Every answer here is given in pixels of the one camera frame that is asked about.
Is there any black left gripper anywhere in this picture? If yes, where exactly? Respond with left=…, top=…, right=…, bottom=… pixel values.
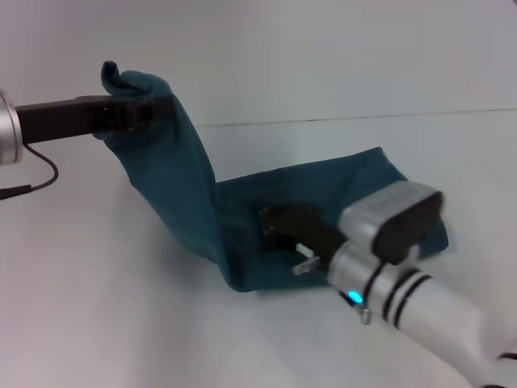
left=14, top=94, right=175, bottom=146

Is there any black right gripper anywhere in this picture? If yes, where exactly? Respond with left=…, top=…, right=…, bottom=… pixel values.
left=257, top=205, right=349, bottom=276

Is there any teal blue FREE t-shirt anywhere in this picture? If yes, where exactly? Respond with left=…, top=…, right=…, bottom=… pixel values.
left=99, top=60, right=450, bottom=295

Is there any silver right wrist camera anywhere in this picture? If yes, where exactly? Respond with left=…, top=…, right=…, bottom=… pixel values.
left=338, top=181, right=446, bottom=266

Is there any left arm connector cable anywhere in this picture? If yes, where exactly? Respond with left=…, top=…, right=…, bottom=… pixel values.
left=0, top=144, right=59, bottom=201

